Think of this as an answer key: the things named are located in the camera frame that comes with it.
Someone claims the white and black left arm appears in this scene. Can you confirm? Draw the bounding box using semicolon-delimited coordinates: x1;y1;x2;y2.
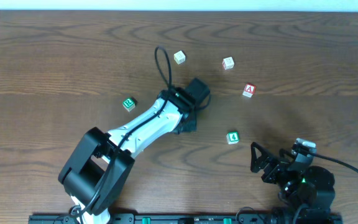
58;78;210;223

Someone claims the red edged wooden block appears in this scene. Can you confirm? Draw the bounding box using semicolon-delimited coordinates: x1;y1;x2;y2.
223;57;235;70

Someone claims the black mounting rail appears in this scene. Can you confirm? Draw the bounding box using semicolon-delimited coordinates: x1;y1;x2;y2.
27;213;343;224

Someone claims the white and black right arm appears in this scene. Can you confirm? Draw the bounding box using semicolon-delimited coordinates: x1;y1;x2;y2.
250;138;341;223

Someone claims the green letter R block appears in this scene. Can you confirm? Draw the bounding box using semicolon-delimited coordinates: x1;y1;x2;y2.
122;98;136;112

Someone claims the red letter A block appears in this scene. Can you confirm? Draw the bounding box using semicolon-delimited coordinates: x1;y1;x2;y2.
242;83;256;98

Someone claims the plain cream wooden block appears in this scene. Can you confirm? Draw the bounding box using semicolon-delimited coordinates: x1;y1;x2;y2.
173;50;186;65

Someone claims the green number 4 block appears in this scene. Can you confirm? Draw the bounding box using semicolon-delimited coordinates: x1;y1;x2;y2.
226;131;239;144

